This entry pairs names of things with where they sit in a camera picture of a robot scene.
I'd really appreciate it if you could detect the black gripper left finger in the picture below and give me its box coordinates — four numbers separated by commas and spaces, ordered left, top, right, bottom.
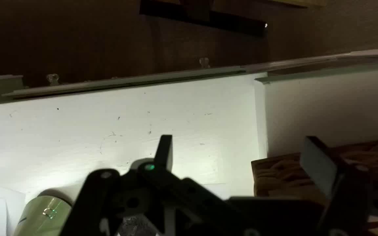
154, 134, 173, 172

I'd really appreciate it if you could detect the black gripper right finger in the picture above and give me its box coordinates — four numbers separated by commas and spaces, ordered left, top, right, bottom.
299, 136, 371, 236

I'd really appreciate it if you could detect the green lamp with white shade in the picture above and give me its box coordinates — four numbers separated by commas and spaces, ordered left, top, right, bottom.
13, 188, 75, 236

